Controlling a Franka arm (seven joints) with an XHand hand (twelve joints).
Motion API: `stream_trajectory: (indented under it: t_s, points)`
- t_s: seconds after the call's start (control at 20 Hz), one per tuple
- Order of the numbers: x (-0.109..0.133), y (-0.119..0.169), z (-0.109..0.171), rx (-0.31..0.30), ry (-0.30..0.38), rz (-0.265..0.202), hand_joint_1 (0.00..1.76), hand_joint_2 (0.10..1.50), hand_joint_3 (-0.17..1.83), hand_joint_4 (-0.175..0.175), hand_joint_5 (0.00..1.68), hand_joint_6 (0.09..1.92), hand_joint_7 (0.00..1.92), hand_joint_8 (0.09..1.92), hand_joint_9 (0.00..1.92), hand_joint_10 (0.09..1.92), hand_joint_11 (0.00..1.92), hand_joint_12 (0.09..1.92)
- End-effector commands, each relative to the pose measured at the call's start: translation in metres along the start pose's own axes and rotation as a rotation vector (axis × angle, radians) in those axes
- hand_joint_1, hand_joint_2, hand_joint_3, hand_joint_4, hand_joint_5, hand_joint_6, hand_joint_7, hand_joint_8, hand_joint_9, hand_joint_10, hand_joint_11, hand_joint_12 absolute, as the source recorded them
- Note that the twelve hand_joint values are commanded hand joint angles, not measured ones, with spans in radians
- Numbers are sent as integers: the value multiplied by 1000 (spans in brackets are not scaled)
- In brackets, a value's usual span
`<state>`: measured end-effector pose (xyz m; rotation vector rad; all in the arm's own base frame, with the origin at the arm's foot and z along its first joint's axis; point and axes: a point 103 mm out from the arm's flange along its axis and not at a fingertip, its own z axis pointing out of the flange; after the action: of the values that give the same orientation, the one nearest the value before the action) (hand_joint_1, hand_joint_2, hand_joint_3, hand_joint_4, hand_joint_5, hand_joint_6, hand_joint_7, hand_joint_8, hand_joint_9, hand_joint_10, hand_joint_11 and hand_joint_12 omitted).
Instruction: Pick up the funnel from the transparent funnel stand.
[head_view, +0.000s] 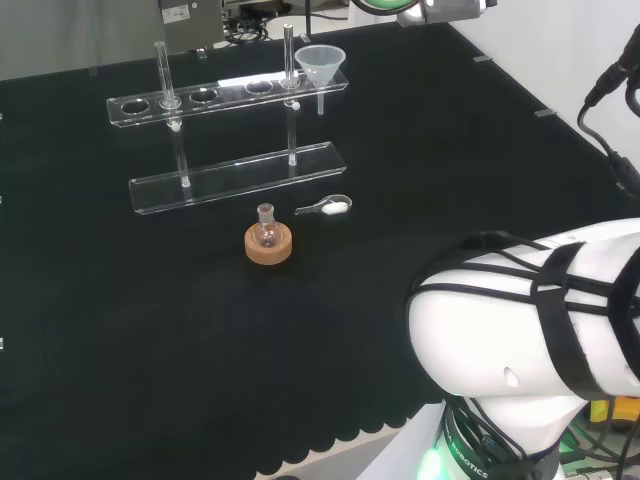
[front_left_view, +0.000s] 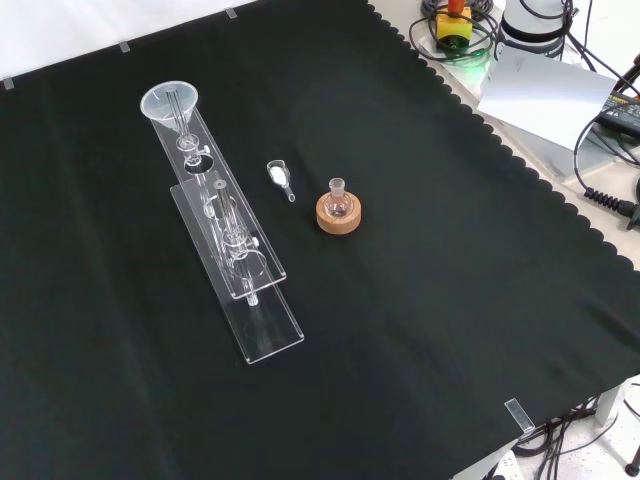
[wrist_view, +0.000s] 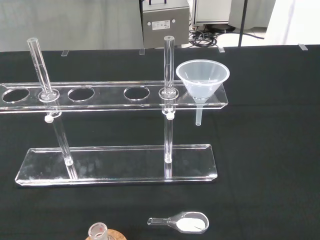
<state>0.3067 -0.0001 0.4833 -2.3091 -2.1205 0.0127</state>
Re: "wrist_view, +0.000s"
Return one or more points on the clear acrylic funnel stand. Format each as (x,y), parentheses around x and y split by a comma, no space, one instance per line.
(120,162)

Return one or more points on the glass weighing funnel with powder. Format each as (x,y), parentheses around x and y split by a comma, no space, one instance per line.
(190,222)

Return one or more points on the clear plastic cloth clip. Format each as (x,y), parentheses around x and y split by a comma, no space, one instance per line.
(221,49)
(65,53)
(302,47)
(142,51)

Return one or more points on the grey metal equipment box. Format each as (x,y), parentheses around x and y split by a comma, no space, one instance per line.
(165,25)

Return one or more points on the black bench cloth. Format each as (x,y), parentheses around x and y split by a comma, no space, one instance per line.
(262,150)

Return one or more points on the white cabinet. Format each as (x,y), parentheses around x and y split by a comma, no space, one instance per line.
(212,11)

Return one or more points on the round-bottom glass flask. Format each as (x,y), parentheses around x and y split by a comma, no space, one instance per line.
(98,231)

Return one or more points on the black tripod pole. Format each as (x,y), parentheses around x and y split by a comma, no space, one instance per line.
(243,22)

